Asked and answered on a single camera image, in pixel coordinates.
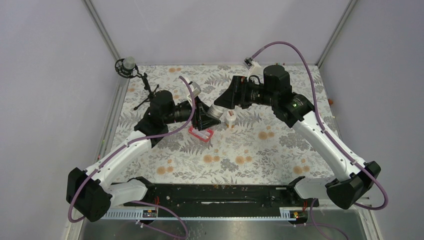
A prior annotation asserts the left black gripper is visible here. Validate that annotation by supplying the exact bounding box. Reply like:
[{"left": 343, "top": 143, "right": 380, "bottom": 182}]
[{"left": 164, "top": 96, "right": 221, "bottom": 130}]

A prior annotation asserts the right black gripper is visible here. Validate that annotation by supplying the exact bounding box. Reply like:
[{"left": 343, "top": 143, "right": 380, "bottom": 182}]
[{"left": 213, "top": 75, "right": 277, "bottom": 110}]

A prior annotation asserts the white orange pill bottle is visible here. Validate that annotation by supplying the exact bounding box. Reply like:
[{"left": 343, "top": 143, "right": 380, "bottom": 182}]
[{"left": 225, "top": 109, "right": 237, "bottom": 129}]

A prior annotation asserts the red pill organizer box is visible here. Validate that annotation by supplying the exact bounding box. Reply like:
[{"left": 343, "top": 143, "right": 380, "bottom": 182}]
[{"left": 188, "top": 127, "right": 214, "bottom": 143}]

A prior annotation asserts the white dark pill bottle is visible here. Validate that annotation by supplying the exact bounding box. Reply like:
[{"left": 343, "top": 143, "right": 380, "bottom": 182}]
[{"left": 207, "top": 104, "right": 226, "bottom": 119}]

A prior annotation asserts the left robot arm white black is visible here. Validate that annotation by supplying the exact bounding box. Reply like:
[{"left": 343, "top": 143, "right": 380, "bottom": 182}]
[{"left": 66, "top": 90, "right": 225, "bottom": 223}]

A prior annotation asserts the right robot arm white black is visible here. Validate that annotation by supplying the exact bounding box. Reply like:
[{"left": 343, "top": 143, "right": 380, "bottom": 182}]
[{"left": 213, "top": 65, "right": 381, "bottom": 210}]

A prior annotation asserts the floral patterned table mat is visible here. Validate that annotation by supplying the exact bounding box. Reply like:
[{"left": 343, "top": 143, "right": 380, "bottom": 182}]
[{"left": 111, "top": 65, "right": 337, "bottom": 185}]

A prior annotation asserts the microphone on black tripod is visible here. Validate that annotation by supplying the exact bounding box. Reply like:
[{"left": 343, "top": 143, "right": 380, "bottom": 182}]
[{"left": 114, "top": 56, "right": 160, "bottom": 111}]

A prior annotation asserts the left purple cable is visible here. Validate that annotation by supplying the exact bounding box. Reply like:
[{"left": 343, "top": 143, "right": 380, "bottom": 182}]
[{"left": 67, "top": 75, "right": 196, "bottom": 239}]

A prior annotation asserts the purple cable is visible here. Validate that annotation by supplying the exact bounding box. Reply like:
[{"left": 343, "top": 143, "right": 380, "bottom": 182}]
[
  {"left": 67, "top": 75, "right": 196, "bottom": 239},
  {"left": 250, "top": 41, "right": 389, "bottom": 239}
]

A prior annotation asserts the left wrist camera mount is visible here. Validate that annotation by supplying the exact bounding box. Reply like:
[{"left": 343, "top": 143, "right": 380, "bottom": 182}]
[{"left": 185, "top": 77, "right": 202, "bottom": 106}]

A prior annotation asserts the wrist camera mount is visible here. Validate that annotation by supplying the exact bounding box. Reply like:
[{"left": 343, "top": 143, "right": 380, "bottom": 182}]
[
  {"left": 244, "top": 57, "right": 263, "bottom": 78},
  {"left": 185, "top": 77, "right": 202, "bottom": 106}
]

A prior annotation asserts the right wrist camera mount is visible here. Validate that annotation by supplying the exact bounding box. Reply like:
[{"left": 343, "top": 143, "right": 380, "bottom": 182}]
[{"left": 244, "top": 57, "right": 263, "bottom": 78}]

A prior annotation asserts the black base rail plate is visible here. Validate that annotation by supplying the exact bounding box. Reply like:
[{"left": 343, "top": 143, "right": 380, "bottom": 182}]
[{"left": 142, "top": 183, "right": 313, "bottom": 216}]

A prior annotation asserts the white slotted cable duct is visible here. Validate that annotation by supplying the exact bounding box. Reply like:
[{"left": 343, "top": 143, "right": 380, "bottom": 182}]
[{"left": 100, "top": 207, "right": 308, "bottom": 221}]

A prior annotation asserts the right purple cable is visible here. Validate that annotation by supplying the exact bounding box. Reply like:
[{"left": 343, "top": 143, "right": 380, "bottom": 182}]
[{"left": 250, "top": 41, "right": 389, "bottom": 239}]

